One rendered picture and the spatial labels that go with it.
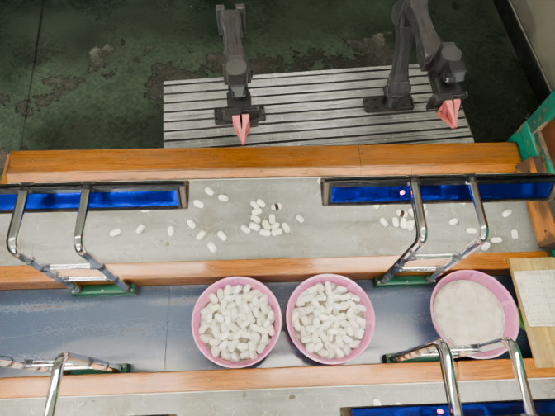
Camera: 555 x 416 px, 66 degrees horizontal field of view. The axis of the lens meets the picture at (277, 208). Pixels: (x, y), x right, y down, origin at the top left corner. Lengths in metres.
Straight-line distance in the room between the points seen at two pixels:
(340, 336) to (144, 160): 0.88
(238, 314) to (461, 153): 0.96
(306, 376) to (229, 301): 0.32
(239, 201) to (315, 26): 1.82
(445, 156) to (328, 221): 0.49
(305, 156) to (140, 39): 1.79
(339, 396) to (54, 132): 2.11
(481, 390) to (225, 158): 1.07
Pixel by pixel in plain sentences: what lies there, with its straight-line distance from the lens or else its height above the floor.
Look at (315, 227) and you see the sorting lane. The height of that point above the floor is 0.74.
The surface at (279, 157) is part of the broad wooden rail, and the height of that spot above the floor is 0.76.
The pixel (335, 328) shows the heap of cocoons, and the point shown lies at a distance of 1.37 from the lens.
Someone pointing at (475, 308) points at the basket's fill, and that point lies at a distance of 1.52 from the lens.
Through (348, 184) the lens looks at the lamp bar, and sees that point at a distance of 1.11.
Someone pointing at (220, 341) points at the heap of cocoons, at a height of 0.72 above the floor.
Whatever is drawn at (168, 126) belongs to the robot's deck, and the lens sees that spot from 1.75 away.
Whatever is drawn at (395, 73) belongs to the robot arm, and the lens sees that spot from 1.69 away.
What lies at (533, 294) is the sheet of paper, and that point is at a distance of 1.56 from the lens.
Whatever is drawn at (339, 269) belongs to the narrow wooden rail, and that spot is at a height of 0.76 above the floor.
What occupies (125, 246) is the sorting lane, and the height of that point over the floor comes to 0.74.
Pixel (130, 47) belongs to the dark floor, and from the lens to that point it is 3.03.
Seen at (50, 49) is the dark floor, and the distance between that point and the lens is 3.19.
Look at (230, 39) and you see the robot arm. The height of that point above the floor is 1.10.
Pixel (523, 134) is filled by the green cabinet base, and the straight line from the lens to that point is 1.79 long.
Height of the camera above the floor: 2.07
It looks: 66 degrees down
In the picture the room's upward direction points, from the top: 4 degrees clockwise
